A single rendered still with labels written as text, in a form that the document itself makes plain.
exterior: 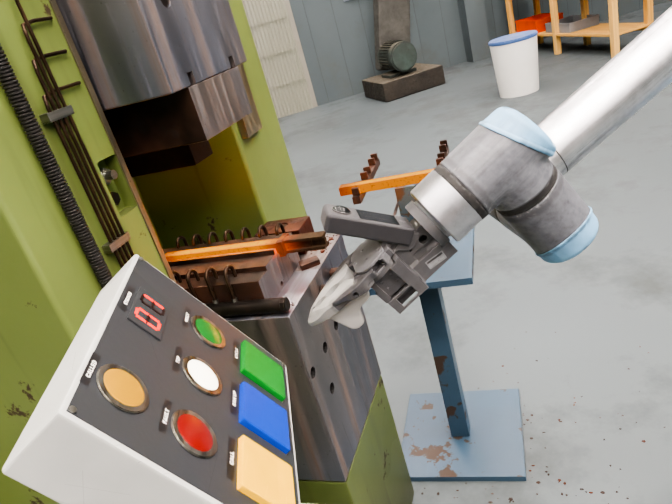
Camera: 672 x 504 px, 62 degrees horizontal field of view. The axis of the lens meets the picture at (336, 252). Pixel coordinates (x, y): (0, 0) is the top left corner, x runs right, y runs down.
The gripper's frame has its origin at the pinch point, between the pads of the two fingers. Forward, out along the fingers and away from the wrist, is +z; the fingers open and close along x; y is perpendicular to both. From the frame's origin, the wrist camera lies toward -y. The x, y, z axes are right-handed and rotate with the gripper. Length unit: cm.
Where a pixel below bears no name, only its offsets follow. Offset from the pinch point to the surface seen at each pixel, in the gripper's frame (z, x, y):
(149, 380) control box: 11.0, -16.5, -14.8
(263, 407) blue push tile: 10.3, -9.3, 0.3
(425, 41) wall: -188, 830, 179
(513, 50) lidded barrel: -189, 513, 177
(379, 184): -16, 70, 19
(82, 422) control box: 11.1, -26.6, -19.5
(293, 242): 4.6, 44.3, 5.2
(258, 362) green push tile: 10.3, 0.0, -0.4
